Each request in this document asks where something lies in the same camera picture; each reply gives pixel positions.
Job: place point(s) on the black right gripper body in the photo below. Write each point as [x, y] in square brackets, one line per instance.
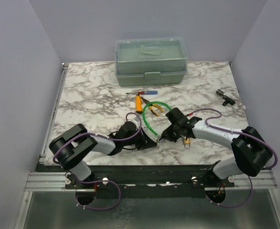
[172, 133]

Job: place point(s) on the green cable lock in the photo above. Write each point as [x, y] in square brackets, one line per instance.
[148, 121]

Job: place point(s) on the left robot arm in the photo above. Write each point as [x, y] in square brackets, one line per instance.
[71, 147]

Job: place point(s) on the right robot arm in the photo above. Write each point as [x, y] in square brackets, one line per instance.
[250, 152]

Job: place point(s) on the brass padlock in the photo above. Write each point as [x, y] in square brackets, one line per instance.
[186, 142]

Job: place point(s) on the orange utility knife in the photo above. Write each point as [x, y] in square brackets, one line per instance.
[138, 104]

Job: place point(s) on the blue red screwdriver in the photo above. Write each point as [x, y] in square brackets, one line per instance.
[144, 92]

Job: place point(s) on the black small tool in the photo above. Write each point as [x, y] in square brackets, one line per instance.
[227, 100]

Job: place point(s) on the green plastic toolbox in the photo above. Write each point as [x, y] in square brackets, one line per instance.
[154, 61]

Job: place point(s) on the yellow handled pliers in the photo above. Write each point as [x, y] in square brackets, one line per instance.
[151, 106]

